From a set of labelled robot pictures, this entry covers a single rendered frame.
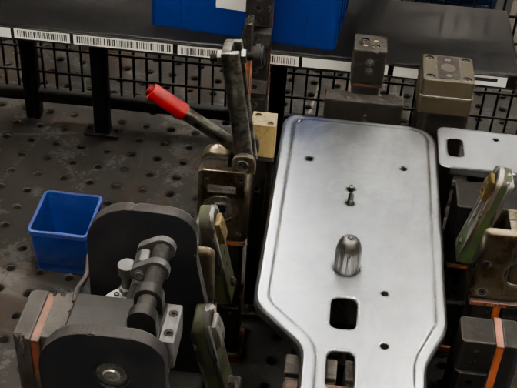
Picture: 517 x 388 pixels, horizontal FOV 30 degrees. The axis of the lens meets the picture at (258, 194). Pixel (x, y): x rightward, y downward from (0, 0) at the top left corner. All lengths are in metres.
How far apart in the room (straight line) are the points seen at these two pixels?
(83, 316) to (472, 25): 0.98
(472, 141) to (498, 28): 0.30
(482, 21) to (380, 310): 0.70
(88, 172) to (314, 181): 0.62
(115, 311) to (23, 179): 0.94
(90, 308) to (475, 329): 0.47
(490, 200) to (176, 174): 0.77
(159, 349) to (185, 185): 0.97
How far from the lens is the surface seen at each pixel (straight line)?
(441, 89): 1.45
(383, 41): 1.48
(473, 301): 1.27
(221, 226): 1.07
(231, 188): 1.24
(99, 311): 0.89
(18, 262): 1.63
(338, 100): 1.47
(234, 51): 1.14
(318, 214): 1.24
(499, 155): 1.41
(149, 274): 0.88
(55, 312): 1.00
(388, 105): 1.48
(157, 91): 1.20
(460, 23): 1.67
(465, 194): 1.35
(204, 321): 0.95
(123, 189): 1.76
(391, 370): 1.06
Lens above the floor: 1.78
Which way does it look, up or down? 38 degrees down
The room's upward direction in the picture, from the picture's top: 4 degrees clockwise
